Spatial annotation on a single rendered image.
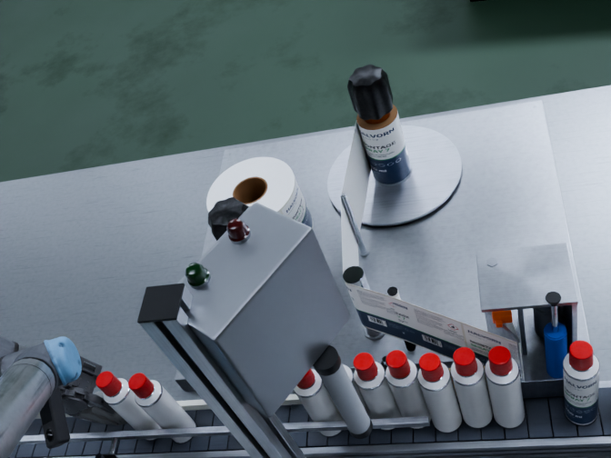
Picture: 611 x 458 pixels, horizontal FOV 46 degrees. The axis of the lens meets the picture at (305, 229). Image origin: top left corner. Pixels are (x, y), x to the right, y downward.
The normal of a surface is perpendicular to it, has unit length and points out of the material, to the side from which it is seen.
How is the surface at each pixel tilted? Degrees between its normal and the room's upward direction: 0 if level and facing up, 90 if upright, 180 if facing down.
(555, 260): 0
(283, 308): 90
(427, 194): 0
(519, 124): 0
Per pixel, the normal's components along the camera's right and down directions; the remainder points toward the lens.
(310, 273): 0.74, 0.34
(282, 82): -0.28, -0.63
